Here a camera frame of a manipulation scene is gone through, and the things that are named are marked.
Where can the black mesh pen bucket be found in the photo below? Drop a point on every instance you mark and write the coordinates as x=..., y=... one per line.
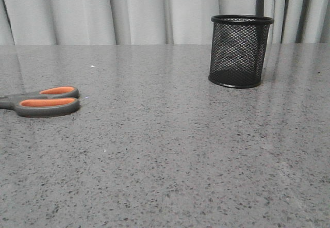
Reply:
x=238, y=49

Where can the white pleated curtain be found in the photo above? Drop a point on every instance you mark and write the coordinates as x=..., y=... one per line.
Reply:
x=93, y=22

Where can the grey orange handled scissors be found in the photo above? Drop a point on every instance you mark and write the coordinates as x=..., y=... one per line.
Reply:
x=51, y=102

